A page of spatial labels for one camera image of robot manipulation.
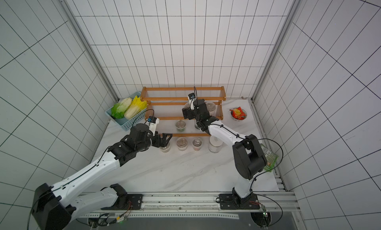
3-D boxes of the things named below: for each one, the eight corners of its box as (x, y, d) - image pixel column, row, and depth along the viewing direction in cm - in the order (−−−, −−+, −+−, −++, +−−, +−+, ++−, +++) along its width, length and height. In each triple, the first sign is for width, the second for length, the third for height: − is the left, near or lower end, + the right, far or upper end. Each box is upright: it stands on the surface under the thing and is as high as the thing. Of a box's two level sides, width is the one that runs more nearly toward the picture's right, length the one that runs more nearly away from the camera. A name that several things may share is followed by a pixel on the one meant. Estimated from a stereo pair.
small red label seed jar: (191, 150, 92) (191, 147, 88) (191, 141, 96) (191, 137, 92) (202, 150, 92) (202, 147, 88) (201, 141, 96) (202, 137, 92)
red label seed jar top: (176, 150, 92) (175, 147, 88) (177, 141, 97) (176, 137, 92) (187, 150, 92) (187, 147, 88) (187, 141, 97) (187, 137, 92)
